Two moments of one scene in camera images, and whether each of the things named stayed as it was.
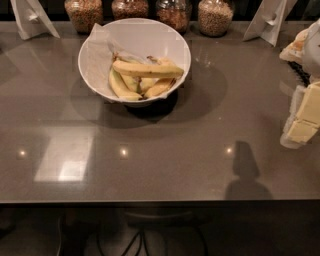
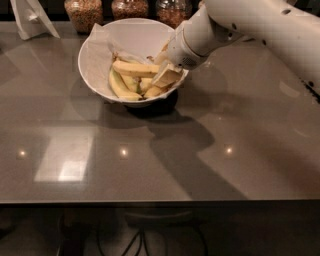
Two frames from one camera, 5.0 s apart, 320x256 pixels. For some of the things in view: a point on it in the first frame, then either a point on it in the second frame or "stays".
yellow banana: (160, 70) stays
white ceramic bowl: (131, 37) stays
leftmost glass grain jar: (84, 14) stays
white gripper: (313, 53) to (182, 50)
